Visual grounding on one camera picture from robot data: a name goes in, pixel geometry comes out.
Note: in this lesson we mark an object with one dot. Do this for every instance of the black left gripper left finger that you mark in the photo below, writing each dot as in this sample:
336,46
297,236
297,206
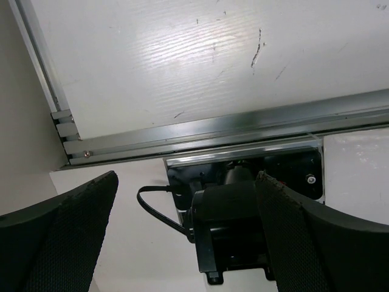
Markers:
54,245

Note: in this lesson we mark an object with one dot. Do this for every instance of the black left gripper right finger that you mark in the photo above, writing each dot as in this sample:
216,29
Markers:
313,247

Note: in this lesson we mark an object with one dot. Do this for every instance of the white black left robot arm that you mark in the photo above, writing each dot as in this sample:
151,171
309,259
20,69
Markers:
225,226

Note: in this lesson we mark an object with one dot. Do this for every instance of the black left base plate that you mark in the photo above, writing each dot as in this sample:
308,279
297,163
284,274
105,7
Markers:
298,168

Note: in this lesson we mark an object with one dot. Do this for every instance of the aluminium table frame rail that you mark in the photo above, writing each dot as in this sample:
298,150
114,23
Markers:
136,79

